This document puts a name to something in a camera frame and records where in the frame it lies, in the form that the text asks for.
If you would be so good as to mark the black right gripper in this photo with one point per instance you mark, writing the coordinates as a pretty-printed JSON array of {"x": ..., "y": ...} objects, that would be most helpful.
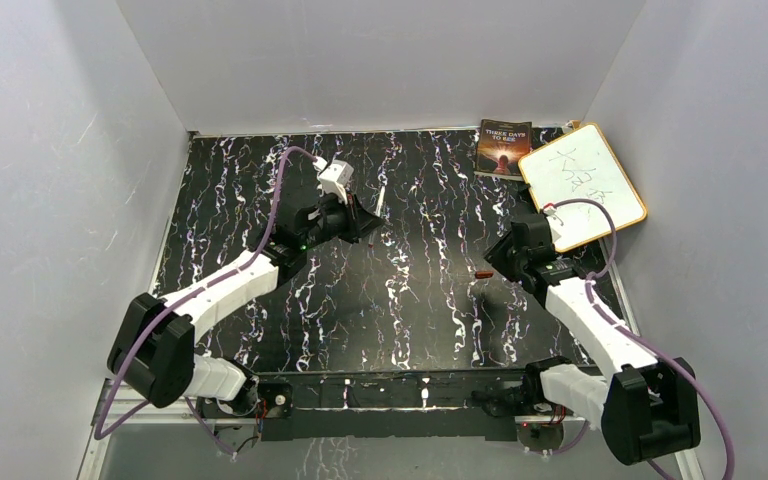
[{"x": 496, "y": 255}]

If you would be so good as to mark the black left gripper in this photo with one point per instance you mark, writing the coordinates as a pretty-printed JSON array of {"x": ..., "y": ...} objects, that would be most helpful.
[{"x": 358, "y": 220}]

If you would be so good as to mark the white marker pen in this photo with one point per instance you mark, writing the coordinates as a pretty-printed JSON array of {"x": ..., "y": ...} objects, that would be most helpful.
[{"x": 380, "y": 201}]

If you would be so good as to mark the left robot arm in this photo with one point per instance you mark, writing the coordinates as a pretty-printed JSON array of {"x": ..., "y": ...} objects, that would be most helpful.
[{"x": 154, "y": 350}]

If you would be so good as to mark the yellow framed whiteboard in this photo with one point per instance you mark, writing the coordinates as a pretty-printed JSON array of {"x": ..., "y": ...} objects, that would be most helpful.
[{"x": 574, "y": 169}]

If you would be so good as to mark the dark paperback book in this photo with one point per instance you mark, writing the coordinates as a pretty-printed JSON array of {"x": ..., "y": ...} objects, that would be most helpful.
[{"x": 500, "y": 146}]

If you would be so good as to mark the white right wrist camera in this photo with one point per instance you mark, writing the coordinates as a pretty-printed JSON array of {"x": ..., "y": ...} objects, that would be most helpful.
[{"x": 555, "y": 223}]

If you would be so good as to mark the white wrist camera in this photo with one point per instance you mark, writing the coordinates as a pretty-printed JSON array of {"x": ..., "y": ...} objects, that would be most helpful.
[
  {"x": 555, "y": 223},
  {"x": 333, "y": 177}
]

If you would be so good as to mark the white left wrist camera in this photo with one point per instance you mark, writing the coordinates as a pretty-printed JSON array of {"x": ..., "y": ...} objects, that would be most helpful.
[{"x": 333, "y": 177}]

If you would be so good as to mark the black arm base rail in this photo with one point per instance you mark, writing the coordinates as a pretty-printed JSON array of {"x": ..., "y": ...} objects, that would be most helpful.
[{"x": 495, "y": 404}]

